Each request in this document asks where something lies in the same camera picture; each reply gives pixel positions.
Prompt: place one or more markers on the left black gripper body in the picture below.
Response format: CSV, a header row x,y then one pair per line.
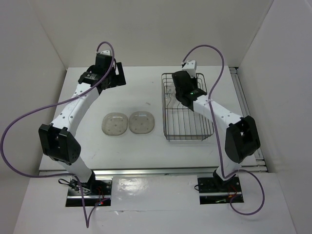
x,y
111,76

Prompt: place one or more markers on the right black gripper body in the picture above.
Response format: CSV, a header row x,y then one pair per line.
x,y
194,82

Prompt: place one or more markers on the clear plate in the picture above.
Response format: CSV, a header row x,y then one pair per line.
x,y
170,96
114,124
141,122

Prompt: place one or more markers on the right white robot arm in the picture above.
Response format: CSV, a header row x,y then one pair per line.
x,y
237,136

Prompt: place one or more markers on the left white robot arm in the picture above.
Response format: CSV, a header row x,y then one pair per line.
x,y
58,138

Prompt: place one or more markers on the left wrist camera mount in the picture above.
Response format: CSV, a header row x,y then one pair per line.
x,y
105,52

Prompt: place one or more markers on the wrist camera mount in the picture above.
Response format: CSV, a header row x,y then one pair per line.
x,y
105,52
190,67

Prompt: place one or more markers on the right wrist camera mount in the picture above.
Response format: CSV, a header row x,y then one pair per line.
x,y
190,67

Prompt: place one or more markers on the wire dish rack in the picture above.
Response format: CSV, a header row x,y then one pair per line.
x,y
180,124

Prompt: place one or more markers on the front aluminium rail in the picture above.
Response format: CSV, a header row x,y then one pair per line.
x,y
157,171

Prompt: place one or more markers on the aluminium rail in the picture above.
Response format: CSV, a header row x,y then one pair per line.
x,y
260,161
157,171

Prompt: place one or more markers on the right side aluminium rail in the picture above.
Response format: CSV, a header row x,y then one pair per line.
x,y
260,161

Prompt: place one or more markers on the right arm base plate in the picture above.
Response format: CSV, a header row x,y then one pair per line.
x,y
213,192

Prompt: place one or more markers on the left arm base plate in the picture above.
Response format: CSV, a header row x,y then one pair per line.
x,y
101,194

